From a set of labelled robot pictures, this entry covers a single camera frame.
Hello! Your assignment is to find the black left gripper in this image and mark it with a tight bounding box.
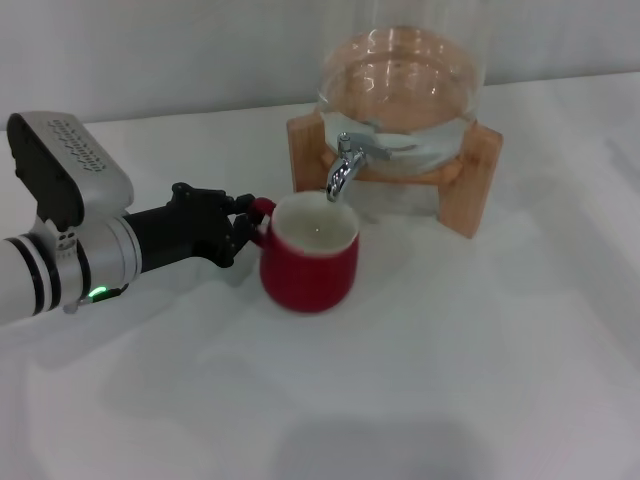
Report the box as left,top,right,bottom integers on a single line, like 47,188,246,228
122,182,261,274

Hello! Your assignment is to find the red ceramic cup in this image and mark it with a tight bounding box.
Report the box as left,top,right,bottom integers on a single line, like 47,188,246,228
247,192,361,312

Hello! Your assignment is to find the chrome dispenser faucet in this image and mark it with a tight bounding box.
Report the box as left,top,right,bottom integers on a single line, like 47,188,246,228
325,131,392,204

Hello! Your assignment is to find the light wooden dispenser stand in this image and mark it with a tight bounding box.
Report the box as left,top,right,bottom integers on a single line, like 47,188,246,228
286,110,504,240

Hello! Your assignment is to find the clear glass dispenser jar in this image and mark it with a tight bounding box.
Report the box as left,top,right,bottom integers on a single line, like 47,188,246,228
314,0,489,174

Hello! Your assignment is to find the white tablecloth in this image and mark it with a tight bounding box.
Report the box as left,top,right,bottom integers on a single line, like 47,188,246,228
0,82,640,480

